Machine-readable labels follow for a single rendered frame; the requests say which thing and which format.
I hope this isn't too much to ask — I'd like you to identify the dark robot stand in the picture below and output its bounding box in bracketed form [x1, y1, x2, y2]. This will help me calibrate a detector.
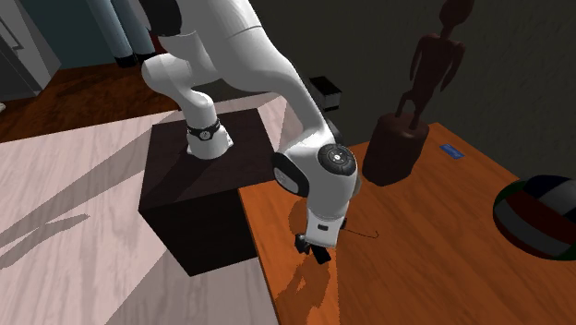
[138, 107, 277, 278]

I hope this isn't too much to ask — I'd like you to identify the dark brown figure statue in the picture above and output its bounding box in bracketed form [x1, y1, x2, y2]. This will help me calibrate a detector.
[361, 0, 476, 187]

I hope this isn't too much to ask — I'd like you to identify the small black box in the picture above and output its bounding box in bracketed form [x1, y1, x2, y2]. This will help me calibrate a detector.
[309, 76, 343, 113]

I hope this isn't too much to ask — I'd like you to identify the small blue card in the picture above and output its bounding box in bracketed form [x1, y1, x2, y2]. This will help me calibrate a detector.
[438, 143, 466, 161]

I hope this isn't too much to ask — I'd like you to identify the grey cabinet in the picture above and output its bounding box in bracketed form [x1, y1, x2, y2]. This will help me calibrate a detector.
[0, 0, 62, 102]

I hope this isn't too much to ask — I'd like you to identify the multicoloured striped ball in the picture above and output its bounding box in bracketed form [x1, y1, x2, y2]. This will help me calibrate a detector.
[492, 174, 576, 261]

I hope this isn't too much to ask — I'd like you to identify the grey-blue post black foot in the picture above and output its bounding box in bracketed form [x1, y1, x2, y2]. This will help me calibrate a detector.
[110, 0, 160, 65]
[85, 0, 138, 69]

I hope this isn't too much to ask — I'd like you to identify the thin dark wire hook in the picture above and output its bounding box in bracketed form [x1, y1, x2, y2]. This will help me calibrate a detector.
[343, 228, 380, 240]

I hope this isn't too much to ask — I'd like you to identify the orange wooden table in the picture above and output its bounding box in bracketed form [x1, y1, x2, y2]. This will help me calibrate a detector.
[237, 122, 576, 325]

